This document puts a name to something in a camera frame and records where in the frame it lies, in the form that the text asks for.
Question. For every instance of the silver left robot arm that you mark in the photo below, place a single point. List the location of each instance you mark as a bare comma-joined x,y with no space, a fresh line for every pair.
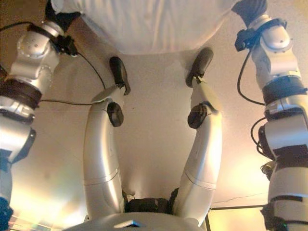
31,48

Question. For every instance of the white frilled cushion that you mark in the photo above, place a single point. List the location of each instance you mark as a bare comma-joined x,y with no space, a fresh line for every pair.
144,24

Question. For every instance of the dark left robot hand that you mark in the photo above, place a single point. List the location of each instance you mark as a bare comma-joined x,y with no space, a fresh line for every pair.
59,19

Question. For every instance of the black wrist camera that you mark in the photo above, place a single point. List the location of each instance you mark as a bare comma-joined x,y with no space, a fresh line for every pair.
66,45
244,39

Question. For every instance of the dark right robot hand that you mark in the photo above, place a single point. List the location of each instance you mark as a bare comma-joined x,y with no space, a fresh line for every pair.
251,9

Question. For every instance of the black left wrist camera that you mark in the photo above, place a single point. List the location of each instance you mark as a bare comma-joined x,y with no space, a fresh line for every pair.
66,45

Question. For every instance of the silver left robot leg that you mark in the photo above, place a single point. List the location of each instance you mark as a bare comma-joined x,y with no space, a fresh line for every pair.
101,144

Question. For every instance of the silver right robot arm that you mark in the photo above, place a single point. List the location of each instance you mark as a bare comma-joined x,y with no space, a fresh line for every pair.
276,38

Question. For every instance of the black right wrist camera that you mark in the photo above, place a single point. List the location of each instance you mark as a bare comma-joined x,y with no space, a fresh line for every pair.
244,39

